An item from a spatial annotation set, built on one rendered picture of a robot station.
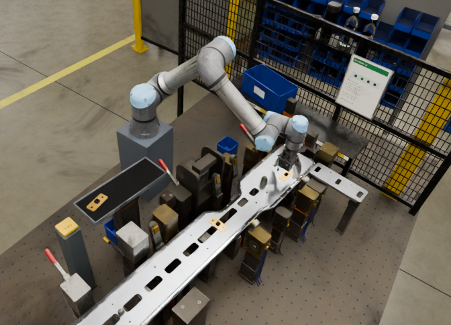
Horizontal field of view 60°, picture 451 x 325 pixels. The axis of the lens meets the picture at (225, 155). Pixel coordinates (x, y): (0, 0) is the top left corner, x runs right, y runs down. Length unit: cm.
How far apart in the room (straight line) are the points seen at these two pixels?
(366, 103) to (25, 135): 282
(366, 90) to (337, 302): 107
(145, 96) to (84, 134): 193
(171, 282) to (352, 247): 103
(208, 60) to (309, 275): 113
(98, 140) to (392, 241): 250
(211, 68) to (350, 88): 92
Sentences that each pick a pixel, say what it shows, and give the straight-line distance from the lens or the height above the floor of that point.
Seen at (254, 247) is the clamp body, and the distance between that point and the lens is 170.
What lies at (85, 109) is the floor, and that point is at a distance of 400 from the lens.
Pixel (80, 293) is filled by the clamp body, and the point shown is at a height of 106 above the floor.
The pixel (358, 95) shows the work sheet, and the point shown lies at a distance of 223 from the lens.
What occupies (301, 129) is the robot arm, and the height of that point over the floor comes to 135.
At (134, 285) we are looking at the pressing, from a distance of 158.
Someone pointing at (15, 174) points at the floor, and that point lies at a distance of 350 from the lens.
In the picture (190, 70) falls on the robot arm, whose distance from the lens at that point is 178.
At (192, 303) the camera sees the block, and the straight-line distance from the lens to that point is 151.
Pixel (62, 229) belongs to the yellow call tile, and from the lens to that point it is 157.
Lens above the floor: 240
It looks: 44 degrees down
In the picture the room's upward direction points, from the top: 8 degrees clockwise
